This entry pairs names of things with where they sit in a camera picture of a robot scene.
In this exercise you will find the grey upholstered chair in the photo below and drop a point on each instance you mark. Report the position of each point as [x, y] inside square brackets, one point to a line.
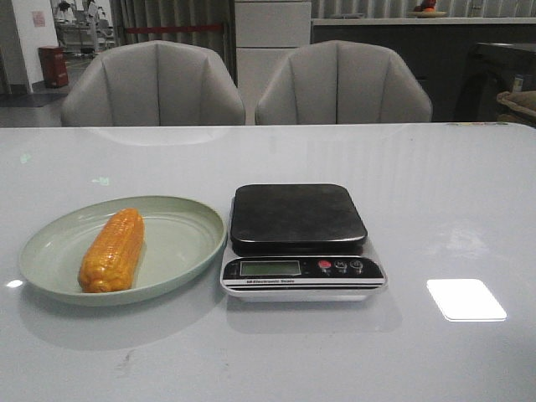
[156, 83]
[341, 82]

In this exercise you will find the pink wall notice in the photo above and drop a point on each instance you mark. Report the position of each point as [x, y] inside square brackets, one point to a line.
[39, 20]

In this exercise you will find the orange corn cob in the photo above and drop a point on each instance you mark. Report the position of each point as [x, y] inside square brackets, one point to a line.
[110, 262]

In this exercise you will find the left grey upholstered chair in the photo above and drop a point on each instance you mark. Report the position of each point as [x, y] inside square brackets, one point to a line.
[156, 83]

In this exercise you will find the grey counter with white top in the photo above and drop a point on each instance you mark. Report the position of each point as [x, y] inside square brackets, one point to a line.
[435, 49]

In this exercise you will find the white drawer cabinet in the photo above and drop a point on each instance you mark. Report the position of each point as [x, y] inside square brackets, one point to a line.
[264, 32]

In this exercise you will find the pale green oval plate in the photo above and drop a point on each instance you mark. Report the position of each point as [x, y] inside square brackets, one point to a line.
[182, 238]

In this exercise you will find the black silver electronic scale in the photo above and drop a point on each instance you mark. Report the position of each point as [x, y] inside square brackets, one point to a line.
[301, 242]

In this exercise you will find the right grey upholstered chair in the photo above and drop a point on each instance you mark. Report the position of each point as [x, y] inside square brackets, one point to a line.
[341, 82]

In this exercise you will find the beige cushion at right edge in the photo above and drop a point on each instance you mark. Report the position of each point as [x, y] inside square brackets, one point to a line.
[517, 107]

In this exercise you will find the dark side table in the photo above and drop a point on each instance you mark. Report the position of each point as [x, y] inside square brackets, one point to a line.
[493, 68]

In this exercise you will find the red trash bin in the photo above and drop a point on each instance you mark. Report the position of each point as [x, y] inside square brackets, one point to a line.
[53, 66]

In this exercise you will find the fruit plate on counter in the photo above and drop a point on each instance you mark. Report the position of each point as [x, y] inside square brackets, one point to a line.
[426, 9]

